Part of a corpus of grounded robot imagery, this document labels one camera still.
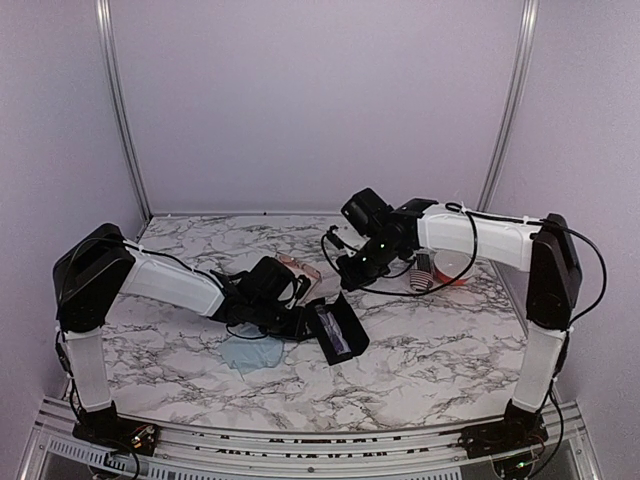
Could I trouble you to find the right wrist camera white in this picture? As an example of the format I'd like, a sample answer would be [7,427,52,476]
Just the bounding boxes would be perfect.
[326,225,358,254]

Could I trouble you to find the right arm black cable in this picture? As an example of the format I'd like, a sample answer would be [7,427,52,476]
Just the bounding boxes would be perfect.
[320,202,608,326]

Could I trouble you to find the left blue cleaning cloth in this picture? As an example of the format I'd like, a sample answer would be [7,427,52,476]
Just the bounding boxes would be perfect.
[219,337,284,375]

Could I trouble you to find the left aluminium frame post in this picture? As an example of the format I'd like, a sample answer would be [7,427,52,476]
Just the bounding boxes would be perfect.
[95,0,153,223]

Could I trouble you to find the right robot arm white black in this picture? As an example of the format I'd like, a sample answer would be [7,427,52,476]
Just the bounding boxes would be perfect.
[337,188,582,457]

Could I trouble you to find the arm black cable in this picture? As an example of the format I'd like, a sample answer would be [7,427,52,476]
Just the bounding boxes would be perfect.
[51,239,311,416]
[320,202,608,326]

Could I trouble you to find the pink frame sunglasses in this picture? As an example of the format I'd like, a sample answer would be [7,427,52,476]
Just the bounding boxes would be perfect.
[275,252,322,287]

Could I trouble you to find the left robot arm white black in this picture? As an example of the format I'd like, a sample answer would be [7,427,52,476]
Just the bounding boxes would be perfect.
[52,223,310,451]

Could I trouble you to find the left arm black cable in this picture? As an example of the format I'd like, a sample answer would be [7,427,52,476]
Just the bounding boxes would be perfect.
[51,239,311,416]

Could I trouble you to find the front aluminium rail base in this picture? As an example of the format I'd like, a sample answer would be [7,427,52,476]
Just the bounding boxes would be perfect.
[17,398,602,479]

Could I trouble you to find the orange white bowl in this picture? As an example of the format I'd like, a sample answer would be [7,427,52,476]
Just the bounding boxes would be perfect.
[433,250,476,286]

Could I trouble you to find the aluminium frame post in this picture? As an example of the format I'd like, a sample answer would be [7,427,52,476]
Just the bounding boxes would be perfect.
[477,0,540,211]
[95,0,153,223]

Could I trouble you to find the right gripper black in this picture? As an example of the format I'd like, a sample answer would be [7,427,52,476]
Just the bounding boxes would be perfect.
[336,235,405,292]

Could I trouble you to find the striped flag glasses pouch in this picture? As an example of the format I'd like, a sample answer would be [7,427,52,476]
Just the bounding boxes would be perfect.
[409,253,434,293]

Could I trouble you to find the black glasses case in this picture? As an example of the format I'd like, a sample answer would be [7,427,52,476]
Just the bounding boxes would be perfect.
[303,293,370,366]

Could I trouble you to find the clear purple lens sunglasses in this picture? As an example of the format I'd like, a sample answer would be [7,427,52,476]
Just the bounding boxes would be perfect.
[316,305,352,355]

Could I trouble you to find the right aluminium frame post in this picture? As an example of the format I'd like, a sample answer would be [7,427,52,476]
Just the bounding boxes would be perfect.
[477,0,540,211]

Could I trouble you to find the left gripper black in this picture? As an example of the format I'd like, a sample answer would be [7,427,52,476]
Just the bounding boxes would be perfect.
[249,296,318,342]

